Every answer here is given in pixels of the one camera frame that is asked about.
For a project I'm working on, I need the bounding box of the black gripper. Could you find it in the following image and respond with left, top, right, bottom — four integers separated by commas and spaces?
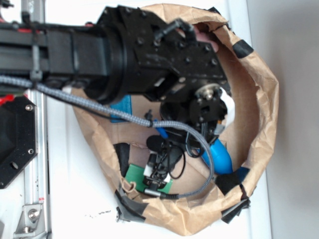
143, 83, 227, 193

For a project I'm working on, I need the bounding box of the green rectangular block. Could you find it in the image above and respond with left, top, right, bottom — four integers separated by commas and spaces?
125, 164, 172, 193

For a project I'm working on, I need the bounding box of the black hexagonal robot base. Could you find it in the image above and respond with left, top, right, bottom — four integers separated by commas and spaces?
0, 96, 37, 189

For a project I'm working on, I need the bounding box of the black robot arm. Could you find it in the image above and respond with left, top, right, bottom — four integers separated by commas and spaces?
0, 6, 233, 197

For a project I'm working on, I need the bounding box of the blue rectangular wooden block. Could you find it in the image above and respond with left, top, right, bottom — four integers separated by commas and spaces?
110, 95, 132, 123

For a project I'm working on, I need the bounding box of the brown paper bag bin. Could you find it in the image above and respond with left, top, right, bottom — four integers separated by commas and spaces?
74, 3, 279, 236

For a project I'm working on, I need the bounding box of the blue plastic bottle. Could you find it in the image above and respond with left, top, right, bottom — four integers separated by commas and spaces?
210, 139, 233, 175

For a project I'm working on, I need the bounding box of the pink plush bunny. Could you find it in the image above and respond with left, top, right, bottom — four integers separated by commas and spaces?
193, 25, 219, 53

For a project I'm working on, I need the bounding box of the aluminium extrusion rail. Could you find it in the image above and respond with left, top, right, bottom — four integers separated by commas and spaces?
24, 90, 51, 239

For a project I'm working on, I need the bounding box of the metal corner bracket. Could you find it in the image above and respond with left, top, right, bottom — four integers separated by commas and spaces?
13, 204, 48, 239

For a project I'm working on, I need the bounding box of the grey braided cable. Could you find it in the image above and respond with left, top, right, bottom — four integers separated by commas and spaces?
0, 75, 215, 199

